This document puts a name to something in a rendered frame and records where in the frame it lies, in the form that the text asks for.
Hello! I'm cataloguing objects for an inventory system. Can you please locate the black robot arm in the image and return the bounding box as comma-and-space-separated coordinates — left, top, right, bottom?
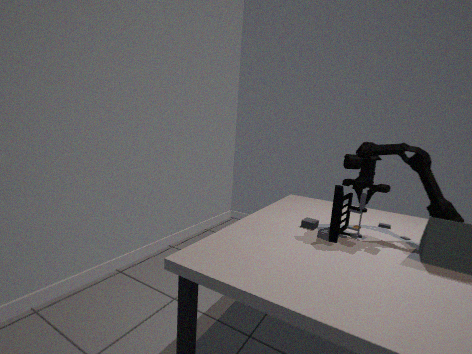
343, 142, 464, 223

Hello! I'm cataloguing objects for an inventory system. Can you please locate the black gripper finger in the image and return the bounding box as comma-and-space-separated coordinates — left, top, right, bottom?
352, 187, 363, 203
365, 190, 378, 205

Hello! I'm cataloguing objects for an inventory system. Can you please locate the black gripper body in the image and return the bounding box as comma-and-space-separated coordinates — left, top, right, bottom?
342, 169, 391, 193

